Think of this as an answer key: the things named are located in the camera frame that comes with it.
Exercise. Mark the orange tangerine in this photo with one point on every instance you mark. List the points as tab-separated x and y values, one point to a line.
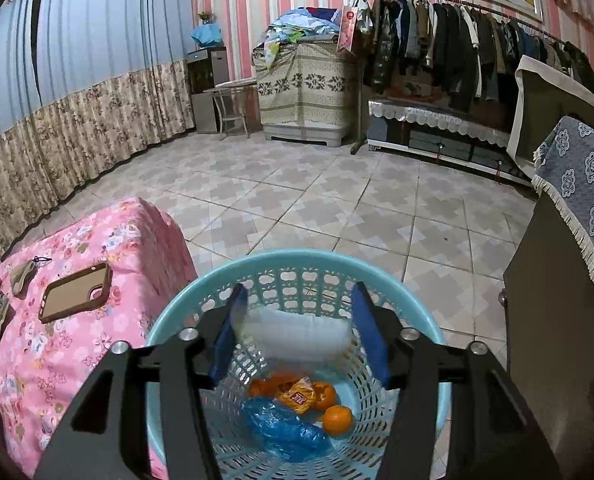
337	419

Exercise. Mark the pink floral tablecloth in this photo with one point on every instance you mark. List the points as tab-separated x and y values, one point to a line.
42	366

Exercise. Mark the cloth-covered cabinet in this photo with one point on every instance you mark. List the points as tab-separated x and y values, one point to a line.
309	93

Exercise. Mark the pile of folded bedding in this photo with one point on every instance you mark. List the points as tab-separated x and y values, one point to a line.
298	24

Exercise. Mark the brown phone case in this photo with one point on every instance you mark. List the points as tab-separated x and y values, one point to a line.
85	290

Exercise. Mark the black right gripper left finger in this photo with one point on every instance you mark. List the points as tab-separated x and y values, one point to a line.
104	432

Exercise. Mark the blue and floral curtain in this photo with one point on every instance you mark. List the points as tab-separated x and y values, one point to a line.
84	85

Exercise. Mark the blue plastic bag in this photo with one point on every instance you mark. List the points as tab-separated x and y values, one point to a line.
282	432

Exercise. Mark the orange snack wrapper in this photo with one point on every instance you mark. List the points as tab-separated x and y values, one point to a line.
298	396

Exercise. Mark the clothes rack with garments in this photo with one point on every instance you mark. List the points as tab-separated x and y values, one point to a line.
458	58

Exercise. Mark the grey water dispenser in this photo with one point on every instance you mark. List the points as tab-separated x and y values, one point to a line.
206	68

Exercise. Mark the low shelf with lace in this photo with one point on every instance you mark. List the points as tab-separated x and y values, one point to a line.
449	140

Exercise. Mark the blue patterned sofa cover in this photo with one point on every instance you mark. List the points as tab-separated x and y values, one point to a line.
564	170

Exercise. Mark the dark sofa armrest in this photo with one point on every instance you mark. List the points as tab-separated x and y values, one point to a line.
550	334

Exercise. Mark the small metal stool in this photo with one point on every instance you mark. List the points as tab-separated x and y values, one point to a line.
230	99

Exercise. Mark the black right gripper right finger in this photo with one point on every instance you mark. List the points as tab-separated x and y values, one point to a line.
494	435

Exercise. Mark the beige cloth pouch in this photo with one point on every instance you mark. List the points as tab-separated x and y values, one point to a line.
21	275

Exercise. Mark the light blue plastic basket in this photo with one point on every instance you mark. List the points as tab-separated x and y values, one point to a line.
310	282

